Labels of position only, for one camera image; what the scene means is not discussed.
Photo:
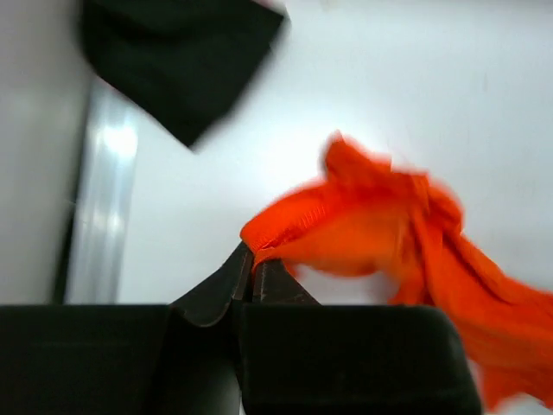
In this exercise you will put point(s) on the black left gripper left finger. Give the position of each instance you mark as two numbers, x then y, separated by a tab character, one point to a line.
125	359

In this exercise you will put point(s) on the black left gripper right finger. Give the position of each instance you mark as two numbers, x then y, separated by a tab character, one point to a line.
301	357

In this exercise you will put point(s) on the orange garment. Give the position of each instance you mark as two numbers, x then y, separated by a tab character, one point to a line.
366	216

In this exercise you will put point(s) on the black t shirt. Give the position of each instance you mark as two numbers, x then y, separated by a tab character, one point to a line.
186	63

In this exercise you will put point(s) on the aluminium table frame rail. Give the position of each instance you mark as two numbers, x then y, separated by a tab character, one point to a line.
92	256

